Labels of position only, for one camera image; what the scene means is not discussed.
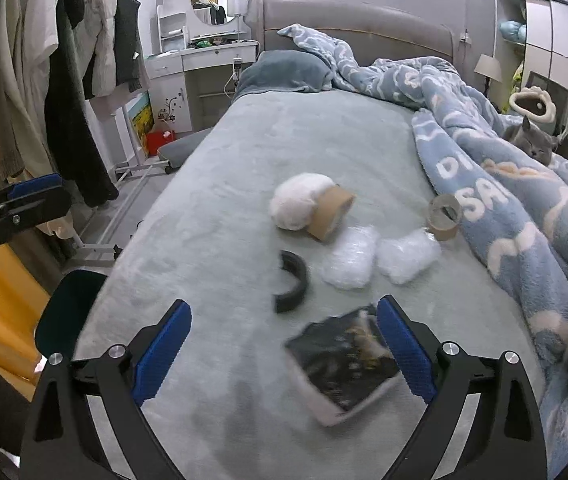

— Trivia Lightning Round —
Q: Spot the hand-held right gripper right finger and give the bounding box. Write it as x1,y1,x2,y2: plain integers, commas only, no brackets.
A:
377,295,548,480

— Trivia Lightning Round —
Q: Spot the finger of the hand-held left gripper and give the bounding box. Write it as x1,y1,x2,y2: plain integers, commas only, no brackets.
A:
0,173,64,219
0,187,72,249

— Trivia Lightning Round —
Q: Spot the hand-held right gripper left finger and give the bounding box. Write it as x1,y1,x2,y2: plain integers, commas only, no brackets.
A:
18,299,193,480

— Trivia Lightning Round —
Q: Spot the black printed packet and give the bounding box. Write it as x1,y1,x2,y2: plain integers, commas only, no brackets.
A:
284,303,405,427

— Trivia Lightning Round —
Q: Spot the bubble wrap piece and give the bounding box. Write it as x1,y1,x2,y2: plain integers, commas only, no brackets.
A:
320,225,381,290
376,229,443,286

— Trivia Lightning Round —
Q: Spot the dark teal trash bin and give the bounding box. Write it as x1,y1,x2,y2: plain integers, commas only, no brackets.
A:
34,269,110,362

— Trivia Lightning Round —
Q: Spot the trash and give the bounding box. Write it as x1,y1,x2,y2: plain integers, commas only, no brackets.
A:
273,249,310,315

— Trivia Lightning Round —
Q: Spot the small clear tape roll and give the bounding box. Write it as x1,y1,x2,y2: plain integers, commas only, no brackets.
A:
426,193,464,242

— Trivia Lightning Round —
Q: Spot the brown cardboard tape roll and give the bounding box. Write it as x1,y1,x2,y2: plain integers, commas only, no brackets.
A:
306,185,356,244

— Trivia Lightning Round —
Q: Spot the white fluffy ball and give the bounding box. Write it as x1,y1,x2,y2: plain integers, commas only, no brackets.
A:
269,172,337,231

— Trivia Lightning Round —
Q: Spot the black hanging garment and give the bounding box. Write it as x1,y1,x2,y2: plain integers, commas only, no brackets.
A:
42,0,120,209

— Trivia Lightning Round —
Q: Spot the white clothes rack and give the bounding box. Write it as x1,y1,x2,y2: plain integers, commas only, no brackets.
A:
76,87,172,261

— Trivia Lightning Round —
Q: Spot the yellow framed picture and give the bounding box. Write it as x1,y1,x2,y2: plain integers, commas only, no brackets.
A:
128,94,155,147

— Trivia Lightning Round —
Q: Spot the red box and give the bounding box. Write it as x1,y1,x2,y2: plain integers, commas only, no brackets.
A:
145,130,179,157

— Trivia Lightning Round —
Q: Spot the cream hanging garment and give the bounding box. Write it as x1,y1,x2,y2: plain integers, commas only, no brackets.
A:
0,0,80,241

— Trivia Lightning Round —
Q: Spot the white puffy jacket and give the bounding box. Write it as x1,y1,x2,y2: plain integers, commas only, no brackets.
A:
71,0,118,98

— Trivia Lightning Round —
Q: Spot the dark grey vest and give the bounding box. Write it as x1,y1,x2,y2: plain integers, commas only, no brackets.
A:
112,0,145,92

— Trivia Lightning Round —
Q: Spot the white vanity table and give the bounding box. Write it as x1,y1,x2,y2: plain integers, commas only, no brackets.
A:
145,0,261,132

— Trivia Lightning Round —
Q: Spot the grey bed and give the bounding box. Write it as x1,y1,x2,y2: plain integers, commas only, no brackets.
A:
74,0,568,480

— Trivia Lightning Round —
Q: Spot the grey cat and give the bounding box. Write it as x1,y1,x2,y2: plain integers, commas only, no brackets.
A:
502,116,561,166

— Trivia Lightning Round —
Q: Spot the blue printed fleece blanket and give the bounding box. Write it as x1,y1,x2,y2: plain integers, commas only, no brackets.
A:
278,23,568,480

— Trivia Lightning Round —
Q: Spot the white table lamp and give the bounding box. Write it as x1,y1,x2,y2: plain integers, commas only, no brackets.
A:
227,0,248,42

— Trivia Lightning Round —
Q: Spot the blue-grey pillow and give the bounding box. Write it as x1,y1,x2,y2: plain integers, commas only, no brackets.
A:
235,50,335,97

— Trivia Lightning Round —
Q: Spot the white cloud-shaped cat bed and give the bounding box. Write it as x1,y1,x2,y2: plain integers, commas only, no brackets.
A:
507,86,557,123

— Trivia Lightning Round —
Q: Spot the bedside lamp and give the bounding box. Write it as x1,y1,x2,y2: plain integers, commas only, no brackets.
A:
473,54,504,98

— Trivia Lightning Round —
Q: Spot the light blue plush toy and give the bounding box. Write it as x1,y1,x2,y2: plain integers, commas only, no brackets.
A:
499,20,527,47

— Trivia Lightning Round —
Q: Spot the white wardrobe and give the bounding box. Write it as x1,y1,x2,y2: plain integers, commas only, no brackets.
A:
523,0,568,183

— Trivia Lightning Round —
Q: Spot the white open shelf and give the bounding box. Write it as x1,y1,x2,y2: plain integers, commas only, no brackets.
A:
493,0,529,92

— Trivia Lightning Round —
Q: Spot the dark picture frame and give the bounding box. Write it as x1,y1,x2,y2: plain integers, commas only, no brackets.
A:
526,71,568,121

